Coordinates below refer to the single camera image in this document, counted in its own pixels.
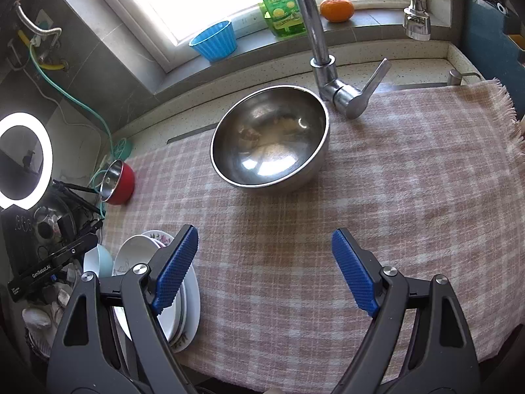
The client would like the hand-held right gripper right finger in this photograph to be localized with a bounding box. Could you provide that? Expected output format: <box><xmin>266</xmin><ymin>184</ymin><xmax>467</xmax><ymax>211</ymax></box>
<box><xmin>331</xmin><ymin>229</ymin><xmax>481</xmax><ymax>394</ymax></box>

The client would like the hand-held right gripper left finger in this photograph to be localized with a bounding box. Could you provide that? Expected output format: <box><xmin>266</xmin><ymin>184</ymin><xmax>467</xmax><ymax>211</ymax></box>
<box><xmin>46</xmin><ymin>224</ymin><xmax>206</xmax><ymax>394</ymax></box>

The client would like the large floral plate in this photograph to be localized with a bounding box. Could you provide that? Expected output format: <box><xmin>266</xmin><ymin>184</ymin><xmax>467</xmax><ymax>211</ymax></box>
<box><xmin>164</xmin><ymin>267</ymin><xmax>201</xmax><ymax>354</ymax></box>

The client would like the small floral plate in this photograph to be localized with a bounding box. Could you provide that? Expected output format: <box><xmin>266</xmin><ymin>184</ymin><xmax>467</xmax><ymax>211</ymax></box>
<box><xmin>140</xmin><ymin>230</ymin><xmax>193</xmax><ymax>347</ymax></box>

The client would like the white oval plate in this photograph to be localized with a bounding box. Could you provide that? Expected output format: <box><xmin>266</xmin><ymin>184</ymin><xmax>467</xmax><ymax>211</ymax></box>
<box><xmin>112</xmin><ymin>235</ymin><xmax>188</xmax><ymax>343</ymax></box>

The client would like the light blue bowl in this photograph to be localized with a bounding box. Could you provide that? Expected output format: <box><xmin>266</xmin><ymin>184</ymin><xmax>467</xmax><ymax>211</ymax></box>
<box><xmin>83</xmin><ymin>244</ymin><xmax>114</xmax><ymax>280</ymax></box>

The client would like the red steel-lined bowl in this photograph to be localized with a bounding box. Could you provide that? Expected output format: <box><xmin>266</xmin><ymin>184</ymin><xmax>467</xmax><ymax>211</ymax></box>
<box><xmin>99</xmin><ymin>160</ymin><xmax>136</xmax><ymax>206</ymax></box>

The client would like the large steel bowl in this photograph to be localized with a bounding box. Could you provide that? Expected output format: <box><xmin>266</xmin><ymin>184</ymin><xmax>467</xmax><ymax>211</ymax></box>
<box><xmin>210</xmin><ymin>85</ymin><xmax>331</xmax><ymax>192</ymax></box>

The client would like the person's left hand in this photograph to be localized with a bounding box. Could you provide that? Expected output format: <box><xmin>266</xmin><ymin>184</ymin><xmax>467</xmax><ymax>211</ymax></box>
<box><xmin>21</xmin><ymin>287</ymin><xmax>72</xmax><ymax>337</ymax></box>

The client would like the black power station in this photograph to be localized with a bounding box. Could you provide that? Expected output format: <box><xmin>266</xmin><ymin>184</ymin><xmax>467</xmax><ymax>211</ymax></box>
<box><xmin>0</xmin><ymin>209</ymin><xmax>42</xmax><ymax>280</ymax></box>

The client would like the steel kettle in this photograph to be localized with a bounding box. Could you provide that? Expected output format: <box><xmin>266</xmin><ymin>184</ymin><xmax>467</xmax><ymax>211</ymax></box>
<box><xmin>35</xmin><ymin>195</ymin><xmax>78</xmax><ymax>251</ymax></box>

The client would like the pink plaid cloth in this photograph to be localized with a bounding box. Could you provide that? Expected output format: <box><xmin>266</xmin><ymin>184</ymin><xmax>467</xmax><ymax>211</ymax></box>
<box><xmin>100</xmin><ymin>79</ymin><xmax>525</xmax><ymax>394</ymax></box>

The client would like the black tripod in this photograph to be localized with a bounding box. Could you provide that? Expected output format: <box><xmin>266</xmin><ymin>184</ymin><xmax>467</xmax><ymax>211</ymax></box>
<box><xmin>51</xmin><ymin>178</ymin><xmax>105</xmax><ymax>218</ymax></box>

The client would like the teal power strip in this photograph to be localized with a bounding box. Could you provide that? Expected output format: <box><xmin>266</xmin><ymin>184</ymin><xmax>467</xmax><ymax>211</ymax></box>
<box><xmin>115</xmin><ymin>139</ymin><xmax>133</xmax><ymax>163</ymax></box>

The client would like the yellow pipe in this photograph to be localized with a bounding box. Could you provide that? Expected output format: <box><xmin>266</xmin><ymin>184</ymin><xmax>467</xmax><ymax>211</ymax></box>
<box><xmin>18</xmin><ymin>33</ymin><xmax>66</xmax><ymax>71</ymax></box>

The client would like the steel soap dispenser pump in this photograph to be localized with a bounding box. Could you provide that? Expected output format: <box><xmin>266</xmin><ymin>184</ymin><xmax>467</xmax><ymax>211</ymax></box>
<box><xmin>447</xmin><ymin>69</ymin><xmax>482</xmax><ymax>87</ymax></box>

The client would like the blue fluted silicone cup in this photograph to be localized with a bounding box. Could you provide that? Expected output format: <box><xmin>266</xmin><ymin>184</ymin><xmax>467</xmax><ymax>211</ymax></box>
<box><xmin>189</xmin><ymin>20</ymin><xmax>239</xmax><ymax>64</ymax></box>

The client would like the chrome kitchen faucet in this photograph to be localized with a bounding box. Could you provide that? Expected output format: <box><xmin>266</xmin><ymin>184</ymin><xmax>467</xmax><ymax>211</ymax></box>
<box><xmin>283</xmin><ymin>0</ymin><xmax>433</xmax><ymax>120</ymax></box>

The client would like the orange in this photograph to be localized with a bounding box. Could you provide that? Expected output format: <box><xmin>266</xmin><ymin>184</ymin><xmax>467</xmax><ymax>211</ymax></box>
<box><xmin>320</xmin><ymin>0</ymin><xmax>354</xmax><ymax>24</ymax></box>

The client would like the blue knife holder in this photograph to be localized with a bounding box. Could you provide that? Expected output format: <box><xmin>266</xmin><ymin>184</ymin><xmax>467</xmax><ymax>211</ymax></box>
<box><xmin>461</xmin><ymin>0</ymin><xmax>525</xmax><ymax>87</ymax></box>

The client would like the white framed window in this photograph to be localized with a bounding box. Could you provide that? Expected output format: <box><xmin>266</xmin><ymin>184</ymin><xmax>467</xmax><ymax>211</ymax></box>
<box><xmin>78</xmin><ymin>0</ymin><xmax>411</xmax><ymax>75</ymax></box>

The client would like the green dish soap bottle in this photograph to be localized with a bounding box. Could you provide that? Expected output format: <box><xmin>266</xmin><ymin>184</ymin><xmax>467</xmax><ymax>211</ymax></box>
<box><xmin>249</xmin><ymin>0</ymin><xmax>307</xmax><ymax>41</ymax></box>

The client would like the white ring light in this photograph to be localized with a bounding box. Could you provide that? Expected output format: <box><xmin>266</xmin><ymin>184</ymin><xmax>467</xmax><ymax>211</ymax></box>
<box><xmin>0</xmin><ymin>112</ymin><xmax>54</xmax><ymax>211</ymax></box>

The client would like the white cable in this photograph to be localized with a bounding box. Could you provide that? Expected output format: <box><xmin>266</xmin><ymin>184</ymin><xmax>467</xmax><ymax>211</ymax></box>
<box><xmin>8</xmin><ymin>63</ymin><xmax>105</xmax><ymax>140</ymax></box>

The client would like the green hose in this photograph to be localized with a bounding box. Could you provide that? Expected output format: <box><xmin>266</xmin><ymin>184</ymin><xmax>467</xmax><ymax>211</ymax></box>
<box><xmin>29</xmin><ymin>43</ymin><xmax>132</xmax><ymax>198</ymax></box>

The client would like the flexible metal hose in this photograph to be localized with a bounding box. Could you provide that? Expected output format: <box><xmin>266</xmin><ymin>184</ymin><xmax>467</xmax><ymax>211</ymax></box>
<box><xmin>13</xmin><ymin>1</ymin><xmax>62</xmax><ymax>44</ymax></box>

